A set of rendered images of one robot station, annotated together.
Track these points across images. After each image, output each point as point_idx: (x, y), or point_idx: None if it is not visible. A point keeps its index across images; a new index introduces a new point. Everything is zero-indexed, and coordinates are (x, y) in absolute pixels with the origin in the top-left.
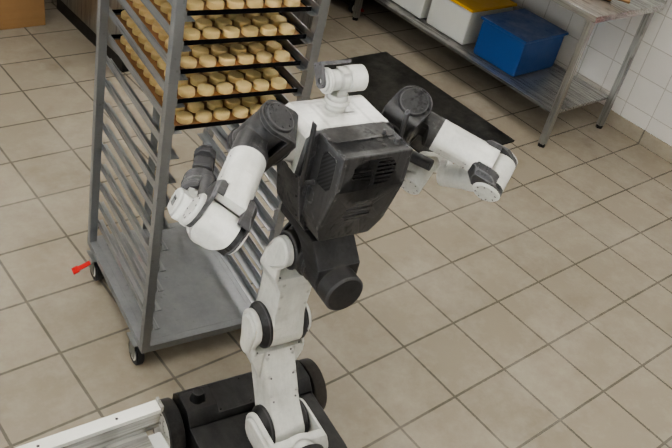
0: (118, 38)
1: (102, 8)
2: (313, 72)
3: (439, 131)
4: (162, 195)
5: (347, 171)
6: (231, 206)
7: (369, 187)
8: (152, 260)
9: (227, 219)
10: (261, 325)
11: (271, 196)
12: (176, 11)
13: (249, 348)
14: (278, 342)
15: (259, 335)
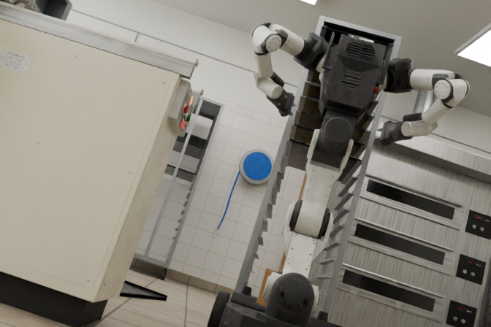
0: (288, 166)
1: (285, 147)
2: (374, 134)
3: (415, 69)
4: (272, 177)
5: (343, 42)
6: (275, 29)
7: (357, 59)
8: (256, 224)
9: (270, 30)
10: (294, 204)
11: (343, 225)
12: (302, 75)
13: (284, 225)
14: (303, 219)
15: (291, 208)
